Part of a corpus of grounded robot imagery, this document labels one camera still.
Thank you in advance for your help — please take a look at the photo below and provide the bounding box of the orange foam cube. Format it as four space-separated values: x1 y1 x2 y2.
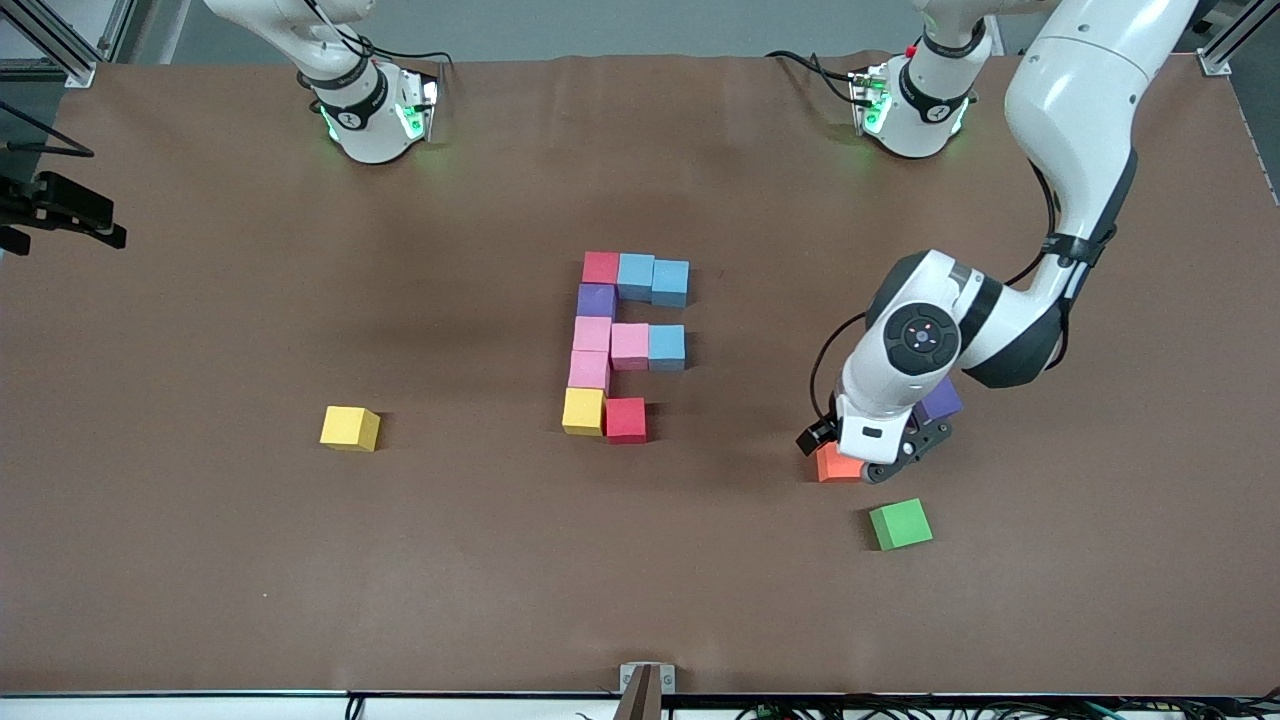
815 442 865 484

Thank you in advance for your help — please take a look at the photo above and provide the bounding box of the blue foam cube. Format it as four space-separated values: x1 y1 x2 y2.
617 253 656 303
652 259 691 309
648 324 688 373

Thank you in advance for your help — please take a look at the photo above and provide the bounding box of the yellow foam cube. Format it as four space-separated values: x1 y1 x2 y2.
319 405 382 453
561 387 608 438

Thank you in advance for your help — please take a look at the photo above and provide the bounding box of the green foam cube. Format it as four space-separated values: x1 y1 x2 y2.
868 497 935 552

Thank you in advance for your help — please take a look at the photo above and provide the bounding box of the brown table cover sheet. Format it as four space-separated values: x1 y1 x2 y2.
0 50 1280 698

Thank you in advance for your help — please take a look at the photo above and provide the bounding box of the aluminium frame profile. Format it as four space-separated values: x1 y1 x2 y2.
0 0 98 89
1197 0 1280 78

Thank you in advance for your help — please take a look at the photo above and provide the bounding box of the grey metal bracket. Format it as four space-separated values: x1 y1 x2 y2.
615 662 677 720

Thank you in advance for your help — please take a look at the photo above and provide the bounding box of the black arm base cable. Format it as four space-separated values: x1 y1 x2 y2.
765 50 863 106
335 0 448 96

